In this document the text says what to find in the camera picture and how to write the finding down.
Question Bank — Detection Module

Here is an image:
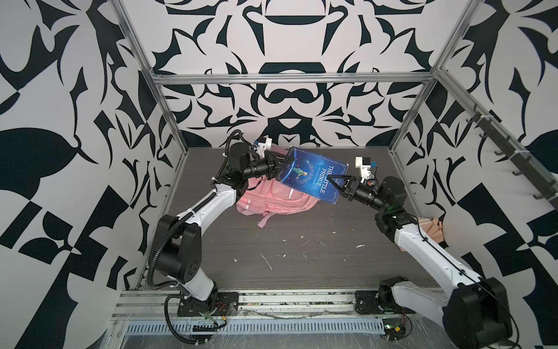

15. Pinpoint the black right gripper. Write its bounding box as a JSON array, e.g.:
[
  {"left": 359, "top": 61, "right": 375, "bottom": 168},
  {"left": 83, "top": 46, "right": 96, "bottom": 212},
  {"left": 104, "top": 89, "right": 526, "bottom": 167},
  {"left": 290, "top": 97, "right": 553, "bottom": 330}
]
[{"left": 330, "top": 176, "right": 390, "bottom": 216}]

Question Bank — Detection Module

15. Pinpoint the blue Little Prince book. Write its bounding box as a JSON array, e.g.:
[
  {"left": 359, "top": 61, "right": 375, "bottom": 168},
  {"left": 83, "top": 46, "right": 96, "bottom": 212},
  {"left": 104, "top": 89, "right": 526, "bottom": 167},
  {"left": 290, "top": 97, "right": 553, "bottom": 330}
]
[{"left": 276, "top": 147, "right": 348, "bottom": 204}]

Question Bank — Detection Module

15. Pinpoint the pink student backpack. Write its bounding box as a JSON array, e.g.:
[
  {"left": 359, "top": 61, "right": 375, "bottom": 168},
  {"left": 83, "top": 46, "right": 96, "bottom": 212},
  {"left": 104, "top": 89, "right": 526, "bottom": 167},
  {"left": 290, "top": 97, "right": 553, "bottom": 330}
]
[{"left": 236, "top": 177, "right": 320, "bottom": 228}]

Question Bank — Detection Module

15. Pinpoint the peach pencil pouch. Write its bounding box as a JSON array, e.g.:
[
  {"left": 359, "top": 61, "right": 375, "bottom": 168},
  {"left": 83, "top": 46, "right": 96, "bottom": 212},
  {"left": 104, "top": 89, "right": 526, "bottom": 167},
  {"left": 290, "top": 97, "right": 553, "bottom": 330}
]
[{"left": 418, "top": 218, "right": 445, "bottom": 244}]

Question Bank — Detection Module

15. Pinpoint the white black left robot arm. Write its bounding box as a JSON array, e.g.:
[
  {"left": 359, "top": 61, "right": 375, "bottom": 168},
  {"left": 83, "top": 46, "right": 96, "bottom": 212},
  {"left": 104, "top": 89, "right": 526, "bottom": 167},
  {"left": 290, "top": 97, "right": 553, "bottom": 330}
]
[{"left": 146, "top": 141, "right": 294, "bottom": 314}]

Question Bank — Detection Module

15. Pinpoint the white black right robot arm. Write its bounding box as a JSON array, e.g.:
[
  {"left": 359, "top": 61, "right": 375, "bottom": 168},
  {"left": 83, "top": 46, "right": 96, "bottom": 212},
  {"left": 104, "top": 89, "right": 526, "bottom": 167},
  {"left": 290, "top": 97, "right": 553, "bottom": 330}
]
[{"left": 328, "top": 174, "right": 514, "bottom": 348}]

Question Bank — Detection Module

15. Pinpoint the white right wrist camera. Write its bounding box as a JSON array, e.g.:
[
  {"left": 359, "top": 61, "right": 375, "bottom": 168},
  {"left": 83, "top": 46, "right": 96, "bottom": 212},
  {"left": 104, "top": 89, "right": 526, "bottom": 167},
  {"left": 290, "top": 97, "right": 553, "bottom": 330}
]
[{"left": 355, "top": 156, "right": 377, "bottom": 186}]

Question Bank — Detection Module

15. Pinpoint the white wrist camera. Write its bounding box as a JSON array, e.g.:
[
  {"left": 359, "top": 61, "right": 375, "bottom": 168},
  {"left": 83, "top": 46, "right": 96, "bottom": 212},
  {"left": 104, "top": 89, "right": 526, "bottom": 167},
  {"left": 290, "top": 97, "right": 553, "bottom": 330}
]
[
  {"left": 254, "top": 137, "right": 273, "bottom": 158},
  {"left": 355, "top": 156, "right": 377, "bottom": 186}
]

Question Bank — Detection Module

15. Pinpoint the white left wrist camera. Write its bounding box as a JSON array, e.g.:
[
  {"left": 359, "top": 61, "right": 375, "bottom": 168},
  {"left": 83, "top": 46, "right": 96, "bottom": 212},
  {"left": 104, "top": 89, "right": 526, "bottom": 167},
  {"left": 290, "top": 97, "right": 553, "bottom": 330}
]
[{"left": 254, "top": 137, "right": 273, "bottom": 158}]

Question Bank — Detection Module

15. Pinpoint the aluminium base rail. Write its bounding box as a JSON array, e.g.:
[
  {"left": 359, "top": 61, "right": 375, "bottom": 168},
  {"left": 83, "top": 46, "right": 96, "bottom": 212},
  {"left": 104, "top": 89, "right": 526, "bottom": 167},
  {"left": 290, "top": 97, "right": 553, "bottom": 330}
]
[{"left": 108, "top": 286, "right": 485, "bottom": 337}]

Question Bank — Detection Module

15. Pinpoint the black wall hook rail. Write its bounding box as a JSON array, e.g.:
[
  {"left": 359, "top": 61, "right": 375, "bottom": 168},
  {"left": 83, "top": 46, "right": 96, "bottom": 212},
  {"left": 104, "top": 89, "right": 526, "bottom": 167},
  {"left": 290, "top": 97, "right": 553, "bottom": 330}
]
[{"left": 465, "top": 104, "right": 557, "bottom": 210}]

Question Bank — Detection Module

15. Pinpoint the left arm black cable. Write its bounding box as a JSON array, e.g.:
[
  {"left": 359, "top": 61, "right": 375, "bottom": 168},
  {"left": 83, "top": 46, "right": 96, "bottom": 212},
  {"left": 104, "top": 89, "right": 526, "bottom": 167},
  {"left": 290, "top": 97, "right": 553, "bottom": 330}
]
[{"left": 163, "top": 291, "right": 228, "bottom": 346}]

